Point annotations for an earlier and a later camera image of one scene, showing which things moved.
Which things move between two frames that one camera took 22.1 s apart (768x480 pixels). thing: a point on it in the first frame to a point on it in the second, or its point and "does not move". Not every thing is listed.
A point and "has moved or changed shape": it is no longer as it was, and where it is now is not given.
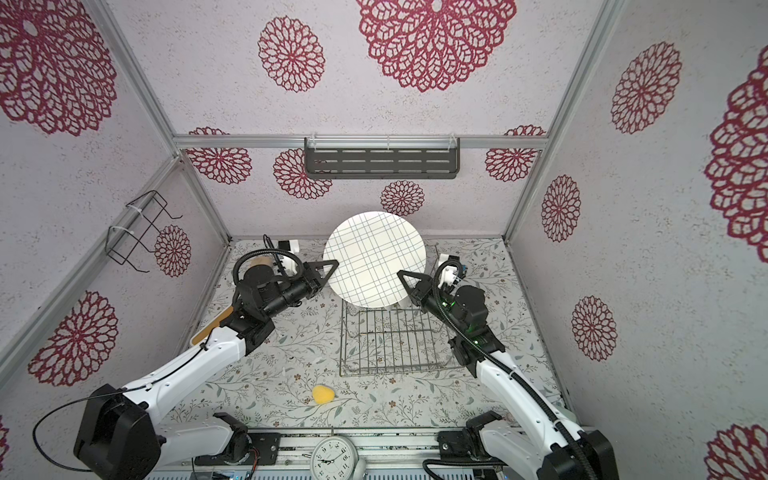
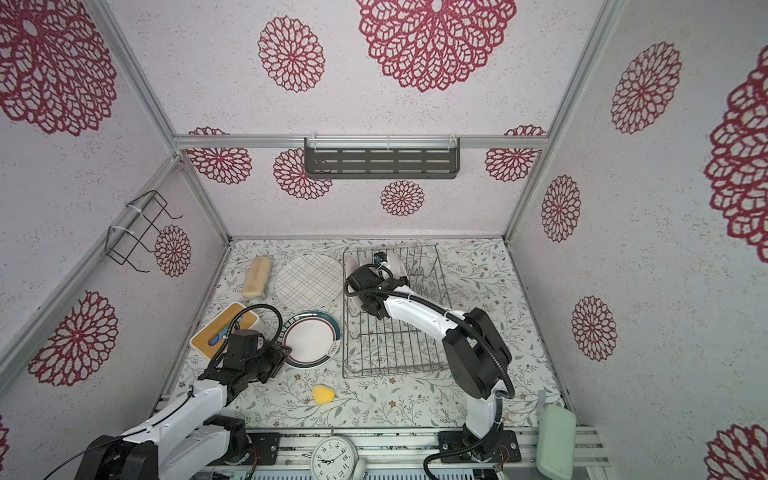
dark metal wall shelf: (377, 157) does not move
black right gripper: (422, 295) to (402, 283)
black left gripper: (314, 280) to (279, 356)
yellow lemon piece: (322, 394) does not move
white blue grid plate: (370, 248) has moved or changed shape
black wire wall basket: (120, 242) does not move
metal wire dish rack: (397, 339) does not move
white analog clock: (333, 458) does not move
